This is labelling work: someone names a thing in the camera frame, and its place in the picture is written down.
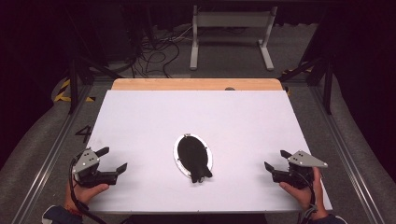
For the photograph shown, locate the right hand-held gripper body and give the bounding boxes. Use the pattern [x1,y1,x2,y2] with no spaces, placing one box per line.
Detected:
[288,150,329,189]

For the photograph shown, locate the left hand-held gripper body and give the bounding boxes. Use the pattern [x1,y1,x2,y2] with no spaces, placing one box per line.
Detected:
[72,147,110,189]

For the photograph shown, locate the person's right hand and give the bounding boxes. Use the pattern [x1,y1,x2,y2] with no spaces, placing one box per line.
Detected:
[278,166,330,220]

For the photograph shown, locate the person's left hand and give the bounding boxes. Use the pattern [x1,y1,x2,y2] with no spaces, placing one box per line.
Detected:
[64,180,110,216]

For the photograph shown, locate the white oval plate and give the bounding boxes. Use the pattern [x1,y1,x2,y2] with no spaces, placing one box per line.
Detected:
[173,133,215,180]

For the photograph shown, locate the yellow black hazard tape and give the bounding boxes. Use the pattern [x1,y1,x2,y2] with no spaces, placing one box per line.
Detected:
[52,78,96,104]

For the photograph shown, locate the black metal stand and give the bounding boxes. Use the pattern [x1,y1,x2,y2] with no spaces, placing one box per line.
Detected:
[279,50,336,115]
[65,57,123,115]

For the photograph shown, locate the black pan-shaped object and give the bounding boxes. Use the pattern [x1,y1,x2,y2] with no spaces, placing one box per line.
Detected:
[177,135,214,184]

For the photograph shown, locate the black curtain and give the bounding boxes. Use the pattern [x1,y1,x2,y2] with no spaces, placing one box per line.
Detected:
[328,0,396,176]

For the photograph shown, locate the wooden table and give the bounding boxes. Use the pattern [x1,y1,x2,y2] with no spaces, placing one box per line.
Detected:
[111,77,284,92]

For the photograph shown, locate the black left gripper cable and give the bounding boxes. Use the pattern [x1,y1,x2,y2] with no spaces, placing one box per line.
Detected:
[68,158,108,224]

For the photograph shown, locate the aluminium floor rail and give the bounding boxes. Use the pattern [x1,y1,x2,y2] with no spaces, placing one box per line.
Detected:
[309,84,387,224]
[11,81,96,224]

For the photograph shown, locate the grey right gripper cable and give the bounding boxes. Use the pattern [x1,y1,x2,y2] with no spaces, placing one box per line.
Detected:
[293,171,318,224]

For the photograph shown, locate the bundle of black floor cables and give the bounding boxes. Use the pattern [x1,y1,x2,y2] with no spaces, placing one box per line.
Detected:
[129,26,195,79]

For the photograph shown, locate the white metal frame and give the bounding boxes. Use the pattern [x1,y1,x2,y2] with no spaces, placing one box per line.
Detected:
[189,5,279,72]

